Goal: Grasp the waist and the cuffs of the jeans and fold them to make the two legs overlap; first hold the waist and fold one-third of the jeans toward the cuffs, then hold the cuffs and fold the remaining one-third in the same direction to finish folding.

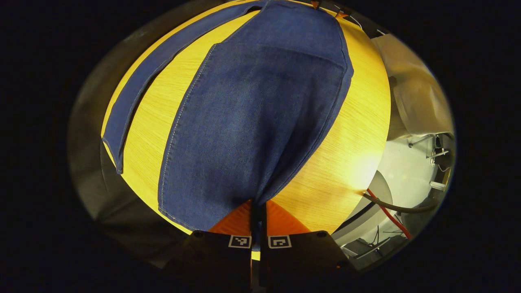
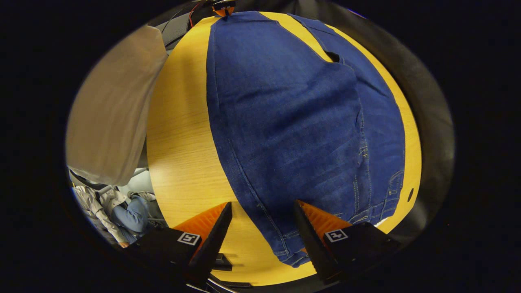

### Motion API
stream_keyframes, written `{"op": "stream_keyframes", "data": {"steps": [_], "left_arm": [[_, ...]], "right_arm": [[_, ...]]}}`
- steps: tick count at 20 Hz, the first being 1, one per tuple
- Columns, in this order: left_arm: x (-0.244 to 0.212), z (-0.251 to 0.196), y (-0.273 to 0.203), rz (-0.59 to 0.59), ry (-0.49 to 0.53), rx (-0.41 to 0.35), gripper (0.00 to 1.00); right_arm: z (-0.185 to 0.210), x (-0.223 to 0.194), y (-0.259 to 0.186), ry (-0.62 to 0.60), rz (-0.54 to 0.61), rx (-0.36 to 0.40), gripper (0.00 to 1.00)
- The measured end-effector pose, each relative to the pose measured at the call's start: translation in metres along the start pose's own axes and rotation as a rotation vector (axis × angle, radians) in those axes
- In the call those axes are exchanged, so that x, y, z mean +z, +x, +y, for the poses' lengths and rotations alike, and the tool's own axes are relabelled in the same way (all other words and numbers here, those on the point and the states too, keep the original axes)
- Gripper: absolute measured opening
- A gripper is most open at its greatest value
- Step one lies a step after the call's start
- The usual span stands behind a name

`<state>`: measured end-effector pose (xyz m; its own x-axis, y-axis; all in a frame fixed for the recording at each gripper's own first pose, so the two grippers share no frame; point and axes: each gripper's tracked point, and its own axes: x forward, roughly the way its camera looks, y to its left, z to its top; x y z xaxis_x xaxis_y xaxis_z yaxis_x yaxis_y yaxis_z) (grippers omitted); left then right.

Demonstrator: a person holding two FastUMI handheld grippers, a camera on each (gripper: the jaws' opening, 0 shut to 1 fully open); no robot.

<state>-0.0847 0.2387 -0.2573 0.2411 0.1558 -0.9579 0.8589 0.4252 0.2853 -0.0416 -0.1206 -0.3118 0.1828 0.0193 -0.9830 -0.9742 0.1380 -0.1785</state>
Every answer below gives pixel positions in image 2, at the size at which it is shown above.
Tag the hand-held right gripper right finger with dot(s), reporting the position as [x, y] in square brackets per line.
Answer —
[311, 244]

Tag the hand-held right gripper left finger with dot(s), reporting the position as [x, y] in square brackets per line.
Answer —
[217, 236]

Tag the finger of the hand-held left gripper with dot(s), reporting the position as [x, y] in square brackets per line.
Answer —
[223, 9]

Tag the blue denim jeans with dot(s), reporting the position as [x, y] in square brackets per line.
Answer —
[285, 122]

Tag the person's beige clothing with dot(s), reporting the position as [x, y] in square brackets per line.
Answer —
[114, 106]

